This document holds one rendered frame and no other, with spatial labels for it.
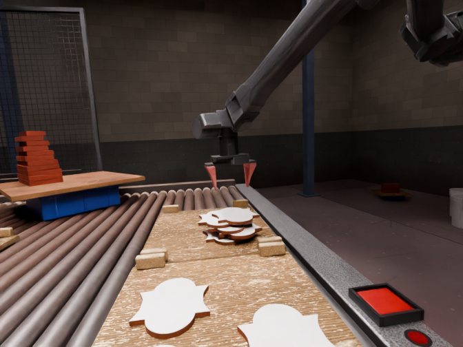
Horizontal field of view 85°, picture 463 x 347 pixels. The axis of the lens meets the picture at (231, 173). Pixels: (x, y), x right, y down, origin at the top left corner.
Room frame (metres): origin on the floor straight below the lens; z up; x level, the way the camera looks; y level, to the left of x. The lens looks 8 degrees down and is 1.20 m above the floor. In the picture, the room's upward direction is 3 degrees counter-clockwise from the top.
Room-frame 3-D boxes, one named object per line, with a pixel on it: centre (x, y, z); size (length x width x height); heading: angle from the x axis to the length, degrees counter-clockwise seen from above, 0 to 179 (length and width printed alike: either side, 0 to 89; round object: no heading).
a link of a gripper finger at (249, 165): (0.74, -0.03, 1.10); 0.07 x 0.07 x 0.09; 14
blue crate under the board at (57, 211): (1.14, 0.74, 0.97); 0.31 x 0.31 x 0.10; 48
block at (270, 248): (0.54, -0.08, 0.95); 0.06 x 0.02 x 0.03; 97
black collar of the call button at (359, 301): (0.38, -0.24, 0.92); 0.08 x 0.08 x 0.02; 8
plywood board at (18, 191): (1.20, 0.78, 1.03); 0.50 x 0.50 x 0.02; 48
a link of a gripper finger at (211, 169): (0.72, 0.04, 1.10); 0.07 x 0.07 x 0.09; 14
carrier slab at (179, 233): (0.75, 0.08, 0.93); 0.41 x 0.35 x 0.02; 8
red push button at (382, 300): (0.38, -0.24, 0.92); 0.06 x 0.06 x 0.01; 8
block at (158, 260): (0.51, 0.18, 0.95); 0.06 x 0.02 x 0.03; 97
